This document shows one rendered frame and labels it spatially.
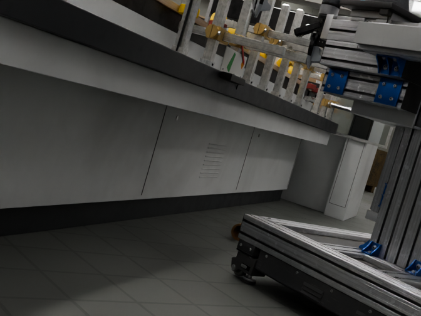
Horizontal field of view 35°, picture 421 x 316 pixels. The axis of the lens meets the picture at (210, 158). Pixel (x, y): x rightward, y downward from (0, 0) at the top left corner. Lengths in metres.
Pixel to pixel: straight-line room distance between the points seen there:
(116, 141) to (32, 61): 0.92
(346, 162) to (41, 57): 3.78
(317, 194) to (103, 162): 3.13
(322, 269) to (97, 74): 0.90
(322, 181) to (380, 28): 3.30
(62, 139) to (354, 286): 1.02
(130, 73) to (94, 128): 0.36
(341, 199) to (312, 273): 3.07
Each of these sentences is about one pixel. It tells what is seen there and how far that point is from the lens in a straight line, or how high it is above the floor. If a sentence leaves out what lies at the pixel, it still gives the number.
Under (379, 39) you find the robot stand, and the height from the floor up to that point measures 0.90.
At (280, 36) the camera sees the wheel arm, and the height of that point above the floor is 0.94.
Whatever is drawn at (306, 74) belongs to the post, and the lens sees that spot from 3.92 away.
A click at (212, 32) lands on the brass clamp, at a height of 0.82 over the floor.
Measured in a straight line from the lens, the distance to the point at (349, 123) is 5.15.
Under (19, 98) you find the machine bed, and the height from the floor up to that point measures 0.43.
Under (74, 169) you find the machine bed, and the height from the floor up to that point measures 0.23.
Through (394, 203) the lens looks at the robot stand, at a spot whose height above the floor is 0.42.
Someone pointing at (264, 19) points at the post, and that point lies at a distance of 2.98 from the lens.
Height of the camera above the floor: 0.56
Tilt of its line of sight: 4 degrees down
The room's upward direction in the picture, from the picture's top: 16 degrees clockwise
